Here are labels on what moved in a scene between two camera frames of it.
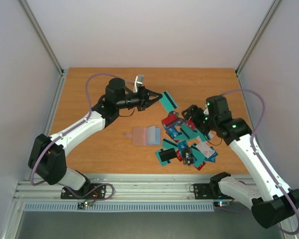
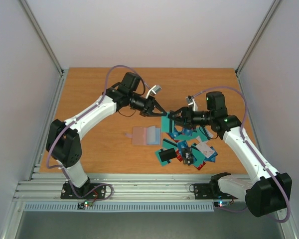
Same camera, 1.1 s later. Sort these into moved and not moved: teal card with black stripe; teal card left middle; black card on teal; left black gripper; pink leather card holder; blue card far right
Moved: left black gripper; teal card with black stripe
Not moved: pink leather card holder; blue card far right; black card on teal; teal card left middle
